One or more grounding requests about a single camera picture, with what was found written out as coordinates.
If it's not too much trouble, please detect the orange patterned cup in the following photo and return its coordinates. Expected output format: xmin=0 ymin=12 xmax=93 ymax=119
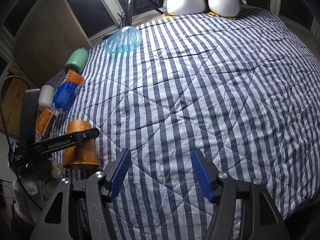
xmin=35 ymin=108 xmax=56 ymax=138
xmin=63 ymin=120 xmax=100 ymax=170

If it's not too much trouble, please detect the white cylindrical cup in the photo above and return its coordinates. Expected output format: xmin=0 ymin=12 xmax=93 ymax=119
xmin=38 ymin=85 xmax=54 ymax=111

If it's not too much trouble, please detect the green cylindrical cup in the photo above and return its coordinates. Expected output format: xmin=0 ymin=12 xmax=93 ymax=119
xmin=64 ymin=48 xmax=88 ymax=75

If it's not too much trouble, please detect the clear blue plastic cup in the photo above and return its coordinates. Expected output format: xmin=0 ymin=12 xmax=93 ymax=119
xmin=104 ymin=26 xmax=142 ymax=54

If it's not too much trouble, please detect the white gloved left hand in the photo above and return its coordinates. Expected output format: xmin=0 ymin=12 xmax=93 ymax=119
xmin=12 ymin=160 xmax=65 ymax=225

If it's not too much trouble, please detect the wooden plank headboard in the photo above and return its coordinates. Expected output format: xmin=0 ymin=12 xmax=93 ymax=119
xmin=1 ymin=67 xmax=36 ymax=138

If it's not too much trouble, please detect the blue labelled plastic bottle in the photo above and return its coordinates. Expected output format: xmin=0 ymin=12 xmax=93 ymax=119
xmin=52 ymin=69 xmax=85 ymax=114

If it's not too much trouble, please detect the striped blue white quilt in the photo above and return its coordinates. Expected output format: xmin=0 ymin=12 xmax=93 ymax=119
xmin=50 ymin=8 xmax=319 ymax=239

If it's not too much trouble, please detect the tall brown wooden board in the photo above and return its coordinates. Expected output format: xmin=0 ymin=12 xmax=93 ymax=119
xmin=13 ymin=0 xmax=92 ymax=87

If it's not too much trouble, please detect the black light tripod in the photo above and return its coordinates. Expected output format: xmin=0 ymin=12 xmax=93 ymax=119
xmin=118 ymin=0 xmax=164 ymax=27

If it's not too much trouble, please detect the black power cable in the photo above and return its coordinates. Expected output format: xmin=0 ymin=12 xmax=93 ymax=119
xmin=0 ymin=75 xmax=46 ymax=210

